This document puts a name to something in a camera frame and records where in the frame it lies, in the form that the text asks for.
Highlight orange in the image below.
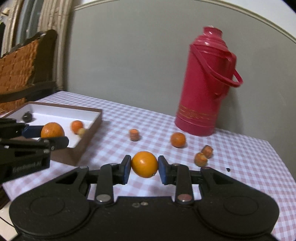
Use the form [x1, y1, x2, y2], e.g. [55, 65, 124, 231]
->
[41, 122, 65, 138]

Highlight small orange fruit front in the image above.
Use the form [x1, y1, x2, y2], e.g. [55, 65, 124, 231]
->
[194, 152, 208, 167]

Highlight large orange tangerine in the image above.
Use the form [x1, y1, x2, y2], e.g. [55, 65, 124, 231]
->
[131, 151, 159, 178]

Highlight small reddish-orange fruit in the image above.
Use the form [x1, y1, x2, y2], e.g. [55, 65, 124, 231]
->
[201, 145, 213, 159]

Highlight reddish hawthorn fruit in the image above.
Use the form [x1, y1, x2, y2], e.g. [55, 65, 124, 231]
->
[129, 128, 140, 142]

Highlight small orange tangerine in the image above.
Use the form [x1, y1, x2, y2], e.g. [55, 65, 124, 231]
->
[70, 120, 84, 135]

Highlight small tan walnut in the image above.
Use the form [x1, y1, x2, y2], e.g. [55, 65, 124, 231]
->
[77, 128, 86, 137]

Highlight brown shallow cardboard box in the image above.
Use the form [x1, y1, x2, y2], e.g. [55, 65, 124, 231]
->
[4, 101, 102, 166]

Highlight pink checkered tablecloth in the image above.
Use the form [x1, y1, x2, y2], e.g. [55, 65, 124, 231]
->
[2, 90, 296, 241]

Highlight dark wood wicker chair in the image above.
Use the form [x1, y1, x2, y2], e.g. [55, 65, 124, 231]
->
[1, 29, 57, 114]

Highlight dark glass window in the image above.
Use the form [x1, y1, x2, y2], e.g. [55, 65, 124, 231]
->
[16, 0, 44, 44]

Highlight red thermos flask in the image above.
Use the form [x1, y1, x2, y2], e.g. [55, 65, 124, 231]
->
[175, 26, 243, 136]

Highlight beige striped curtain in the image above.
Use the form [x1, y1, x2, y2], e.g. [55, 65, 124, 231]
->
[1, 1, 72, 90]

